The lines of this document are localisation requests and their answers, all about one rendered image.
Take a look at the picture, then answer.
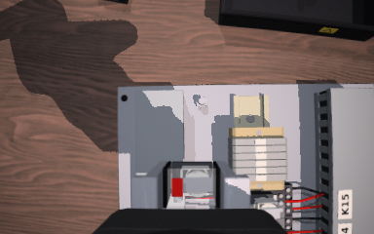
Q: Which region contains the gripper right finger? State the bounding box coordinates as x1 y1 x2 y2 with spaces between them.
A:
213 161 250 209

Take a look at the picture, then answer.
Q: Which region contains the grey mounting plate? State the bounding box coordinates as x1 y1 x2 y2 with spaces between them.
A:
118 84 374 210

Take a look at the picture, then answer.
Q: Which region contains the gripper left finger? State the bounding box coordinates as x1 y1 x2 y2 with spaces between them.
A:
131 161 171 209

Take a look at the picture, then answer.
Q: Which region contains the black relay socket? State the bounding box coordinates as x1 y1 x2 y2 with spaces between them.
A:
250 182 292 231

